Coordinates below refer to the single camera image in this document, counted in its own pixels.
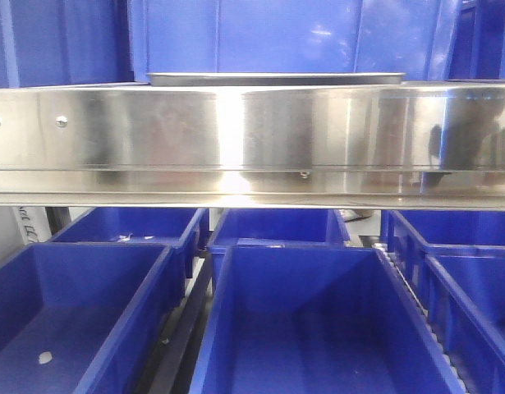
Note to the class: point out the silver metal tray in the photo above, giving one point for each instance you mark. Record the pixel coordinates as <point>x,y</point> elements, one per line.
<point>191,79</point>

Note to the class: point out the lower blue bin rear centre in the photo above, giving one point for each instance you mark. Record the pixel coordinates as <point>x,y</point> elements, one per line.
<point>274,226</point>

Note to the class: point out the lower blue bin rear left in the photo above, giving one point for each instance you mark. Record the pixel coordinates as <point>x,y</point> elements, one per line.
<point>186,229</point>

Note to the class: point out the lower blue bin rear right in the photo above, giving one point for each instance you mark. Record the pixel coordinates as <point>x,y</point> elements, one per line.
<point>411,235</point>

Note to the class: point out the stainless steel front rail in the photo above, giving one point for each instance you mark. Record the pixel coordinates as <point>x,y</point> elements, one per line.
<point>415,145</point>

